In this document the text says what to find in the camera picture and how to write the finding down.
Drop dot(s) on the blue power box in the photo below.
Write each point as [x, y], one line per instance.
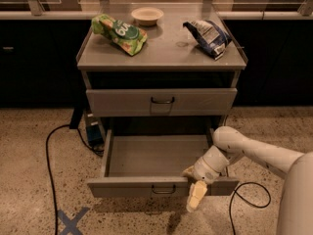
[93, 131]

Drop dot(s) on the green chip bag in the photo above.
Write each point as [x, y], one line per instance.
[128, 37]

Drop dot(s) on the grey top drawer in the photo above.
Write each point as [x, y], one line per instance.
[160, 102]

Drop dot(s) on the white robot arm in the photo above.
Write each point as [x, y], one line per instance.
[296, 168]

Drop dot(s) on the grey drawer cabinet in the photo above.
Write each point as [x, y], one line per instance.
[170, 59]

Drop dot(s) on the blue tape cross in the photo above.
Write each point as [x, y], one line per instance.
[71, 224]

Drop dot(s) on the grey drawer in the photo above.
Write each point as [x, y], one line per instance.
[160, 102]
[147, 165]

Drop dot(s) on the dark counter cabinet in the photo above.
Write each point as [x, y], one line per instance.
[38, 67]

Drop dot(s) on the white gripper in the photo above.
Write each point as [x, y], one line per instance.
[204, 170]

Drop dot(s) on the blue chip bag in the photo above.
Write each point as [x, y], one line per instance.
[211, 38]

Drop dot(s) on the white paper bowl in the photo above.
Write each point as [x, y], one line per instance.
[147, 16]

